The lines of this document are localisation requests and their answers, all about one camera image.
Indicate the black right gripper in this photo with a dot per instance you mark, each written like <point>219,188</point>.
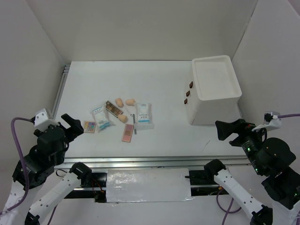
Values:
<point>223,128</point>

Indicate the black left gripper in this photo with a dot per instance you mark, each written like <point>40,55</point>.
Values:
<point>76,129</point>

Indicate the colourful eyeshadow palette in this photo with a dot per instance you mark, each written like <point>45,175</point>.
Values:
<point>89,126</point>

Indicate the brown eyeshadow palette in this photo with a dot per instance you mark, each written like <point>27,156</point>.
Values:
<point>112,109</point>

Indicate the beige makeup sponge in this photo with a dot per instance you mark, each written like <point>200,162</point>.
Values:
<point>122,118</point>
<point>119,102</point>
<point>130,102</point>

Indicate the pink blush palette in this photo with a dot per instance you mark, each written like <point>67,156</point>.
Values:
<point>127,134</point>

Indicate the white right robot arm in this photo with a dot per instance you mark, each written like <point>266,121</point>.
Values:
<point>270,157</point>

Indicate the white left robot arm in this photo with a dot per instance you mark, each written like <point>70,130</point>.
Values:
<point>33,169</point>

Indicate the white cotton pad pack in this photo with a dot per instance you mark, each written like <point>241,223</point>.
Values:
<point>101,117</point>
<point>143,118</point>

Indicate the white drawer cabinet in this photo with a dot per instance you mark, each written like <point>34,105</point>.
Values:
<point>217,88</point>

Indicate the grey eyebrow razor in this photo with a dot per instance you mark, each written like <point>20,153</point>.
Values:
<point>131,114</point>

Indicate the white foil cover plate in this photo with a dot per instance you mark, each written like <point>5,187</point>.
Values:
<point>148,185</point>

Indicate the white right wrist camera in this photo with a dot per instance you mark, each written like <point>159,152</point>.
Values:
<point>271,122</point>

